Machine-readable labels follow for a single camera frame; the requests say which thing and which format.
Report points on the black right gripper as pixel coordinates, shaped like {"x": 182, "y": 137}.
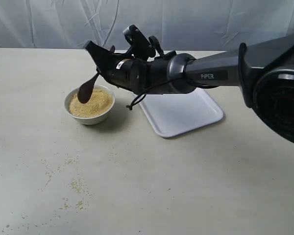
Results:
{"x": 123, "y": 72}

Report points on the dark red wooden spoon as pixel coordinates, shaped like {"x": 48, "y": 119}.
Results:
{"x": 86, "y": 89}

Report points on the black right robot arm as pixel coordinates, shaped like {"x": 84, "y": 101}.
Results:
{"x": 264, "y": 72}

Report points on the beige grainy powder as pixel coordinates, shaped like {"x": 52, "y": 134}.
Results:
{"x": 100, "y": 101}

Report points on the white ceramic bowl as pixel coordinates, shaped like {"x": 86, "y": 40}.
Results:
{"x": 90, "y": 120}

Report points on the white backdrop curtain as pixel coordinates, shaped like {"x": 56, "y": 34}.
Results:
{"x": 178, "y": 24}

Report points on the white rectangular plastic tray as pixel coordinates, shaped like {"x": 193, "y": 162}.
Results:
{"x": 171, "y": 115}

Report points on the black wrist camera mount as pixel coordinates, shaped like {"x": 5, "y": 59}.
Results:
{"x": 143, "y": 48}

